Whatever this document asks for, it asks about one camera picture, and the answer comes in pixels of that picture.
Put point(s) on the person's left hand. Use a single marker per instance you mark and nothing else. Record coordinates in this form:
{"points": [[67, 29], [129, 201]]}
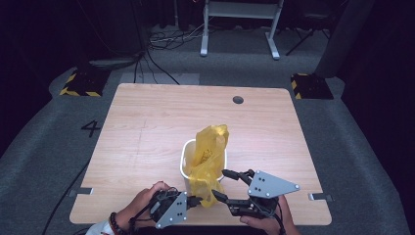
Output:
{"points": [[137, 202]]}

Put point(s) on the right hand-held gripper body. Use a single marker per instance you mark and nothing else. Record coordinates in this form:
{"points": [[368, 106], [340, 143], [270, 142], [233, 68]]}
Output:
{"points": [[267, 187]]}

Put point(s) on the white sleeve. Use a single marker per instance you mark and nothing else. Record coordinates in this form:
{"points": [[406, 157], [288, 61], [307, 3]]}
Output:
{"points": [[99, 228]]}

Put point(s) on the metal table bracket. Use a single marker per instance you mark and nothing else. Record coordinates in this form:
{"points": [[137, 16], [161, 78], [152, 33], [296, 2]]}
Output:
{"points": [[81, 191], [321, 196]]}

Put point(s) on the white plastic bin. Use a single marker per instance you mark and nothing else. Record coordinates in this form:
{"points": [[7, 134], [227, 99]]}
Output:
{"points": [[186, 160]]}

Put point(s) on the white metal desk frame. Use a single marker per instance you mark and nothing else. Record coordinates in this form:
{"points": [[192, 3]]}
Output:
{"points": [[241, 9]]}

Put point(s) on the dark grey column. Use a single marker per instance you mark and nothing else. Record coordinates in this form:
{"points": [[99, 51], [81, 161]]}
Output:
{"points": [[342, 39]]}

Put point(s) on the black yellow striped base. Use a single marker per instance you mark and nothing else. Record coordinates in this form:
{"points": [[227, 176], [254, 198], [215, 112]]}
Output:
{"points": [[84, 83], [311, 86]]}

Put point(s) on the person's right hand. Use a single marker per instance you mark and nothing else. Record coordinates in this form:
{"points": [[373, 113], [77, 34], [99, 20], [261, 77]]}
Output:
{"points": [[270, 225]]}

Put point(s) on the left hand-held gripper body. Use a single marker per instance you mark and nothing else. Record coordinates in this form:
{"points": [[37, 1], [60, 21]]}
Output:
{"points": [[173, 209]]}

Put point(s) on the black tripod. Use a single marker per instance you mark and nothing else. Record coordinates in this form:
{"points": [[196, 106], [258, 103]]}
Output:
{"points": [[306, 36]]}

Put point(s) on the yellow plastic bag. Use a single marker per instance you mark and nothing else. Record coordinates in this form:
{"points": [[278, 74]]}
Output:
{"points": [[208, 153]]}

